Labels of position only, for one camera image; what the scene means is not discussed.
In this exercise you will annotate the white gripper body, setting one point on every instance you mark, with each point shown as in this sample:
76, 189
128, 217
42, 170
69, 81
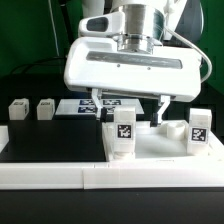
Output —
123, 54

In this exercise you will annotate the white U-shaped obstacle fence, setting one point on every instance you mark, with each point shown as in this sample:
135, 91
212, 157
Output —
92, 175

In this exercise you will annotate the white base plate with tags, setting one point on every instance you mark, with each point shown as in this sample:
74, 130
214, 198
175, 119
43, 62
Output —
72, 107

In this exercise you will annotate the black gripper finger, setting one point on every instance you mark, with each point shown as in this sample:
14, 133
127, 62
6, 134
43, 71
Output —
163, 103
101, 111

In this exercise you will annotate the white square tabletop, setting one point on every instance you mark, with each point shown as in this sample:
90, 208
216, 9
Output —
168, 141

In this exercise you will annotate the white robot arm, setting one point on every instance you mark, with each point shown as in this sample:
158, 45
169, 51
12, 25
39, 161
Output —
149, 6

